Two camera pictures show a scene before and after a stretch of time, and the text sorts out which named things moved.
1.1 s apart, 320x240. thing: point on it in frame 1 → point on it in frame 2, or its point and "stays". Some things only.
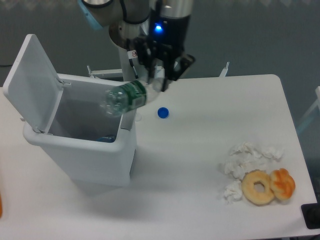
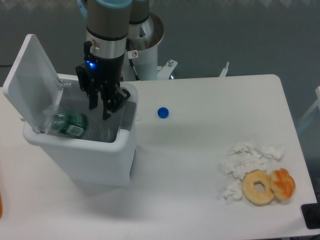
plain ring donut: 259,198 stays
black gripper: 168,37 → 104,75
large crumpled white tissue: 246,156 stays
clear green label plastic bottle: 117,100 → 72,124
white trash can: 91,145 stays
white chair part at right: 317,92 stays
